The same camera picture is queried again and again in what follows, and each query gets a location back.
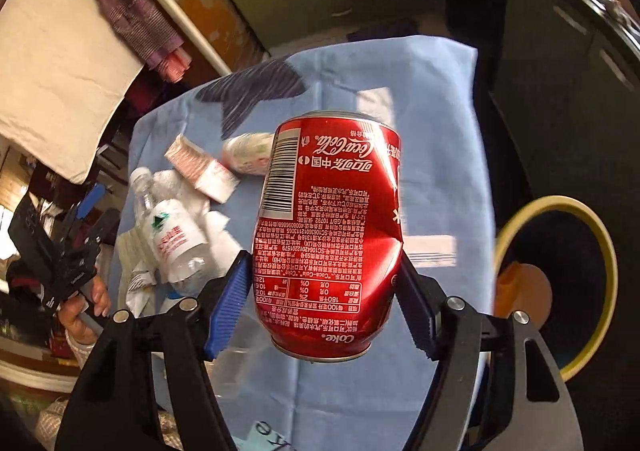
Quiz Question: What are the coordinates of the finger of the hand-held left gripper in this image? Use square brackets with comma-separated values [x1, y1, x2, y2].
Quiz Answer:
[82, 208, 121, 257]
[62, 183, 108, 237]

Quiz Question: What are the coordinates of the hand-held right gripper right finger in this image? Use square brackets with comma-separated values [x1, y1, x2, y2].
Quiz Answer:
[392, 251, 586, 451]

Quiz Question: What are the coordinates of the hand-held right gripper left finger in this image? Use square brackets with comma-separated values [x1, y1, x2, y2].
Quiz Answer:
[54, 250, 253, 451]

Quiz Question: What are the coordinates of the clear plastic water bottle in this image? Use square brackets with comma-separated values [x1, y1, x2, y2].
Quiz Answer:
[130, 167, 211, 294]

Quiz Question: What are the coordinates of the white tissue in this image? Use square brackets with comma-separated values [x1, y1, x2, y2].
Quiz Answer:
[152, 171, 238, 277]

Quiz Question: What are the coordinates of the pink white carton box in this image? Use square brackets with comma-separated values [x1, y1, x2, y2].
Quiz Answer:
[164, 133, 240, 204]

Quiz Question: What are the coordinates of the red soda can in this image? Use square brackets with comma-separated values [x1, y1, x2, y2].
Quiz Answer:
[250, 111, 405, 363]

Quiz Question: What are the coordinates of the yellow rimmed bin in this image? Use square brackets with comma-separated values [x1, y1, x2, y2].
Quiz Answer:
[492, 196, 618, 382]

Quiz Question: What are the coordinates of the person's left forearm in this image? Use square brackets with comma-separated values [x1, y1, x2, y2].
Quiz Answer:
[65, 331, 101, 372]

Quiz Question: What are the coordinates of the person's left hand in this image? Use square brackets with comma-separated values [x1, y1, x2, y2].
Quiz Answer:
[57, 276, 112, 346]

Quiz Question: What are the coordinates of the orange rounded object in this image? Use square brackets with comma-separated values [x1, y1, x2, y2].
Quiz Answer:
[497, 263, 553, 327]

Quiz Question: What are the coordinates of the hanging white cloth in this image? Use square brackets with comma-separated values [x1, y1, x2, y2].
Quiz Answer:
[0, 0, 146, 184]

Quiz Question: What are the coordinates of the crumpled pink white wrapper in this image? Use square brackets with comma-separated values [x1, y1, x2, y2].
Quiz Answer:
[220, 132, 276, 176]

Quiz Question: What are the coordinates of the light blue printed tablecloth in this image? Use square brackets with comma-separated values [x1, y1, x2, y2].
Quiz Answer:
[116, 35, 498, 451]

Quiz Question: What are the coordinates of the checkered hanging apron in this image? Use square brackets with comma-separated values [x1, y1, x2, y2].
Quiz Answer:
[82, 0, 193, 82]

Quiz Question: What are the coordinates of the green curved base cabinet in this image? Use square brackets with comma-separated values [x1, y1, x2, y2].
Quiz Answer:
[440, 0, 640, 252]

